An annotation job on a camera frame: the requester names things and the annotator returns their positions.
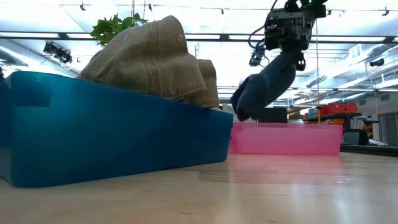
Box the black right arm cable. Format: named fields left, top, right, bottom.
left=248, top=0, right=279, bottom=50

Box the potted green plant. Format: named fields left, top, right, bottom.
left=90, top=12, right=149, bottom=47

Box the tan baseball cap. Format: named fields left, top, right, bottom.
left=76, top=14, right=208, bottom=102
left=183, top=58, right=220, bottom=109

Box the dark storage shelf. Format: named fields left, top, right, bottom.
left=303, top=112, right=363, bottom=123

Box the red storage crate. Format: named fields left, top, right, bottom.
left=320, top=102, right=358, bottom=116

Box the pink plastic bin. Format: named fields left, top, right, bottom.
left=229, top=121, right=343, bottom=156

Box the blue plastic bin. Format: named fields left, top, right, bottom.
left=0, top=70, right=234, bottom=189

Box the black screen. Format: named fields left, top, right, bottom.
left=257, top=107, right=288, bottom=123

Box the blue denim baseball cap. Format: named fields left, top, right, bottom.
left=229, top=52, right=298, bottom=123

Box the black overhead frame beam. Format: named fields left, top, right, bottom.
left=0, top=30, right=398, bottom=44

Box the black table frame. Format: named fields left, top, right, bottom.
left=340, top=144, right=398, bottom=157

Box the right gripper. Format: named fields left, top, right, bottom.
left=264, top=9, right=315, bottom=72

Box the black overhead camera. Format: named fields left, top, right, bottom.
left=248, top=46, right=270, bottom=68

